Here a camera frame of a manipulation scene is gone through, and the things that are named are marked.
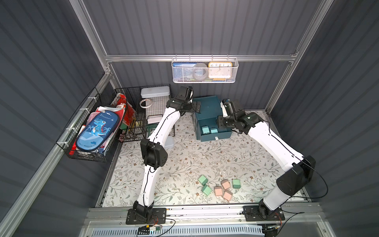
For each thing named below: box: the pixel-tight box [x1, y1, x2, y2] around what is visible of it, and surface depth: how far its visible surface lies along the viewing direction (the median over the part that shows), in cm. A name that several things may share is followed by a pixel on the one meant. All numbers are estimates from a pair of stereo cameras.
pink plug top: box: [221, 179, 231, 190], surface depth 84 cm
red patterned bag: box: [110, 92, 137, 128], surface depth 110 cm
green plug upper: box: [197, 174, 209, 187], surface depth 86 cm
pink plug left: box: [214, 185, 223, 197], surface depth 81 cm
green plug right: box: [232, 179, 242, 190], surface depth 84 cm
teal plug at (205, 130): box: [201, 124, 210, 135], surface depth 90 cm
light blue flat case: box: [164, 135, 175, 150], surface depth 104 cm
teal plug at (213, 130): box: [209, 127, 219, 134], surface depth 89 cm
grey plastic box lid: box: [140, 85, 171, 99], surface depth 105 cm
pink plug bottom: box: [223, 190, 233, 202], surface depth 80 cm
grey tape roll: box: [192, 62, 209, 82], surface depth 90 cm
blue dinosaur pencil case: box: [75, 110, 120, 153], surface depth 66 cm
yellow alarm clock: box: [208, 61, 233, 81], surface depth 90 cm
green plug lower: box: [201, 184, 212, 196], surface depth 82 cm
